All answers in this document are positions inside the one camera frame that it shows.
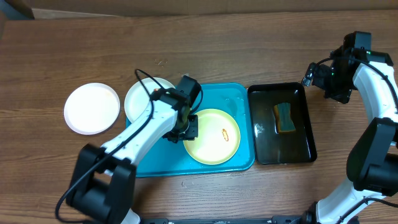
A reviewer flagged yellow plate with ketchup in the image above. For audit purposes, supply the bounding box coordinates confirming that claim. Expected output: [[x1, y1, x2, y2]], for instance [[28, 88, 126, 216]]
[[183, 109, 241, 165]]

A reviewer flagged green and yellow sponge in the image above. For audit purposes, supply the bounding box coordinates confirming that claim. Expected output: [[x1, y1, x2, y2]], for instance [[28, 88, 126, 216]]
[[273, 102, 296, 134]]

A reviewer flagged white plate with ketchup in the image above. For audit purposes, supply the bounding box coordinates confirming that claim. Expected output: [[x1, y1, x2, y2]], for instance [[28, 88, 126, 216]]
[[64, 83, 121, 135]]

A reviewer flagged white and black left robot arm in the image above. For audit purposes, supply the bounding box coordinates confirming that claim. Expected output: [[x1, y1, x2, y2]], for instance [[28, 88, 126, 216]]
[[55, 76, 202, 223]]

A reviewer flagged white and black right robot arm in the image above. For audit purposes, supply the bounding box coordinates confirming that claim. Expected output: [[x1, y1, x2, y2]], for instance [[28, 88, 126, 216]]
[[294, 31, 397, 224]]

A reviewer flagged teal plastic tray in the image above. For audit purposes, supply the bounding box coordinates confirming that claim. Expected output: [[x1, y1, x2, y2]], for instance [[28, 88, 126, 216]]
[[136, 83, 255, 177]]

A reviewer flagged black water tray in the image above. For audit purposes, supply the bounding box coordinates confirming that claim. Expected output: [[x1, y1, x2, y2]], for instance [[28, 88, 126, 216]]
[[248, 82, 317, 165]]

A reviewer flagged white plate at back left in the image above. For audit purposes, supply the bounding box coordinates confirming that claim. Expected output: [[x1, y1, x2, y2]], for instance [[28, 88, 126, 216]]
[[124, 77, 175, 123]]

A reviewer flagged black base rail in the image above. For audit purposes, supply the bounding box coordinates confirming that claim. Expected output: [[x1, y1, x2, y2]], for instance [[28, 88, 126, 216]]
[[140, 215, 301, 224]]

